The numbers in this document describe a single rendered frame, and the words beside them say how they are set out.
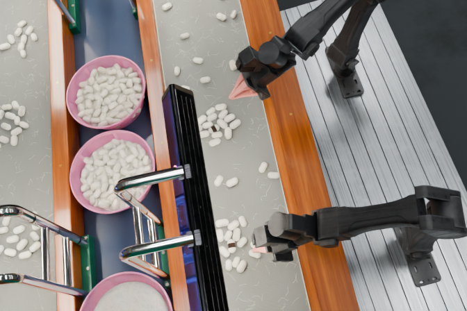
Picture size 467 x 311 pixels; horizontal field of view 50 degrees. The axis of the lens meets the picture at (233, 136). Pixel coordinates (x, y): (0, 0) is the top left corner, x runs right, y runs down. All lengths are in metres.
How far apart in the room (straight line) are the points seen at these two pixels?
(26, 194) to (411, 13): 1.94
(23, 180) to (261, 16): 0.93
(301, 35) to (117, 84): 0.69
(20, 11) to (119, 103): 0.58
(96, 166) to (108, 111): 0.20
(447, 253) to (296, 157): 0.49
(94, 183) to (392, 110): 0.95
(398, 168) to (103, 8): 1.20
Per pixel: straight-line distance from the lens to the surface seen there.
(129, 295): 1.50
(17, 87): 1.88
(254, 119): 1.55
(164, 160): 1.53
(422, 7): 2.72
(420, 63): 2.54
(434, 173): 1.60
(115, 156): 1.62
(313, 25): 1.31
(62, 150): 1.66
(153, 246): 1.09
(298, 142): 1.49
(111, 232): 1.61
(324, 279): 1.39
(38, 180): 1.69
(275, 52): 1.24
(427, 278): 1.51
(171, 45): 1.74
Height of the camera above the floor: 2.14
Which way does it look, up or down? 66 degrees down
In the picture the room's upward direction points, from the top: 20 degrees counter-clockwise
